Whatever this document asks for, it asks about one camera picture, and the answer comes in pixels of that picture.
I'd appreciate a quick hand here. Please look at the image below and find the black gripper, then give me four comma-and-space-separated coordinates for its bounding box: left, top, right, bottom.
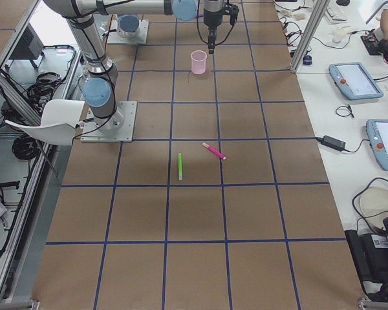
203, 0, 239, 54

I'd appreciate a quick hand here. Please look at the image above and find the pink highlighter pen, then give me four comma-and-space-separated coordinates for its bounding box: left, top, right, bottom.
202, 142, 226, 160

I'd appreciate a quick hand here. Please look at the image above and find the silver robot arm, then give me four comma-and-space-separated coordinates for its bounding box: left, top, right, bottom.
117, 14, 140, 38
46, 1, 239, 132

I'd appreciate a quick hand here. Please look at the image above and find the pink mesh cup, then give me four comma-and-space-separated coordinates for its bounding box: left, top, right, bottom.
190, 50, 208, 75

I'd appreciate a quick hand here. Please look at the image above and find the green highlighter pen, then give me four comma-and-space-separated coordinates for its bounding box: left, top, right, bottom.
177, 153, 183, 181

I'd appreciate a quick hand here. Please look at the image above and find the blue teach pendant upper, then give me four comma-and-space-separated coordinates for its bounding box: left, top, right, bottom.
329, 62, 383, 100

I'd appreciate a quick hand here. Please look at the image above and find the blue teach pendant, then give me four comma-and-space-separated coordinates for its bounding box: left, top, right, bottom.
329, 62, 383, 100
366, 119, 388, 171

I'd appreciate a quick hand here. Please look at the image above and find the black power adapter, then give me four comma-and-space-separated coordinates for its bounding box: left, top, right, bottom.
315, 135, 345, 152

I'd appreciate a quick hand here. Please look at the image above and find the blue teach pendant lower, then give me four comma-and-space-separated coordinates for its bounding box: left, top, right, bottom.
366, 119, 388, 171

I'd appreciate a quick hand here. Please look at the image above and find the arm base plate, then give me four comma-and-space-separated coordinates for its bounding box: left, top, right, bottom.
80, 101, 137, 143
107, 19, 149, 45

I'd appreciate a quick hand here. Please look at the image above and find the aluminium frame post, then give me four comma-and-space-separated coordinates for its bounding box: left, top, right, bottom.
290, 0, 330, 73

